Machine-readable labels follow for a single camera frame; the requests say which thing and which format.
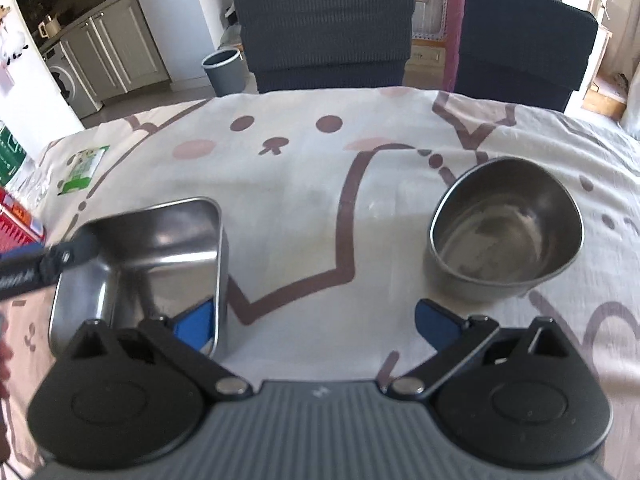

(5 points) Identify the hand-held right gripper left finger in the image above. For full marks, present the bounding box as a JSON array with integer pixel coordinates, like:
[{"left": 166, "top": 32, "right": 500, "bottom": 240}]
[{"left": 65, "top": 297, "right": 251, "bottom": 403}]

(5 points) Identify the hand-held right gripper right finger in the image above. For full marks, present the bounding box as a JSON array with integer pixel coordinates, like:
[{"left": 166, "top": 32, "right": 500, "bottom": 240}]
[{"left": 385, "top": 299, "right": 571, "bottom": 401}]

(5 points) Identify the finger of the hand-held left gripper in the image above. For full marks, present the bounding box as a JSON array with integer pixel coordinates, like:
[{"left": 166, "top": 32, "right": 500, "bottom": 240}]
[{"left": 0, "top": 235, "right": 103, "bottom": 303}]

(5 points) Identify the rectangular steel container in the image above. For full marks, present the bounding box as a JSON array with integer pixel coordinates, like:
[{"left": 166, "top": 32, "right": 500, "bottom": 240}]
[{"left": 48, "top": 197, "right": 231, "bottom": 361}]

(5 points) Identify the round steel bowl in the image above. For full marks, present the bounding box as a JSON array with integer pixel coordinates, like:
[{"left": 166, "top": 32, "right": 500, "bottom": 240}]
[{"left": 427, "top": 156, "right": 585, "bottom": 303}]

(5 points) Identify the red drink can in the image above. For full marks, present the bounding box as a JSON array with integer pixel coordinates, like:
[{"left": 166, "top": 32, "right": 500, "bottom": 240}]
[{"left": 0, "top": 187, "right": 47, "bottom": 256}]

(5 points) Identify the green wipes packet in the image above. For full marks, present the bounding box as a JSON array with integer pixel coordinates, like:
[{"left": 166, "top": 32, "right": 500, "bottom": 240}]
[{"left": 56, "top": 145, "right": 111, "bottom": 196}]

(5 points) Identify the cartoon printed tablecloth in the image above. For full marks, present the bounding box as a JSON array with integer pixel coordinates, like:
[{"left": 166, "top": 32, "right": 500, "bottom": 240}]
[{"left": 0, "top": 85, "right": 640, "bottom": 480}]

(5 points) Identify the washing machine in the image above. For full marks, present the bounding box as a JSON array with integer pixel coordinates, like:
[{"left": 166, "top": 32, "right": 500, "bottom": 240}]
[{"left": 42, "top": 40, "right": 103, "bottom": 120}]

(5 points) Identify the grey kitchen base cabinet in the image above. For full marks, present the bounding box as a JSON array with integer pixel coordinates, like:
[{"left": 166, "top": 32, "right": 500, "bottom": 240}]
[{"left": 60, "top": 0, "right": 171, "bottom": 106}]

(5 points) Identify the cream cooking pot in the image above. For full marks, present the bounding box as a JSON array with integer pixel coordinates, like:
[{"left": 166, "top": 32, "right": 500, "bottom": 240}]
[{"left": 37, "top": 14, "right": 63, "bottom": 38}]

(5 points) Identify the grey trash bin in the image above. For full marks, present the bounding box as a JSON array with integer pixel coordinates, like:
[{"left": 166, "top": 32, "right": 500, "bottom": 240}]
[{"left": 201, "top": 49, "right": 247, "bottom": 97}]

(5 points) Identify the dark grey chair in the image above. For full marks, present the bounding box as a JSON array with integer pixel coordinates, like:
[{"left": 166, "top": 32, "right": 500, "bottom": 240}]
[
  {"left": 452, "top": 0, "right": 600, "bottom": 113},
  {"left": 230, "top": 0, "right": 416, "bottom": 95}
]

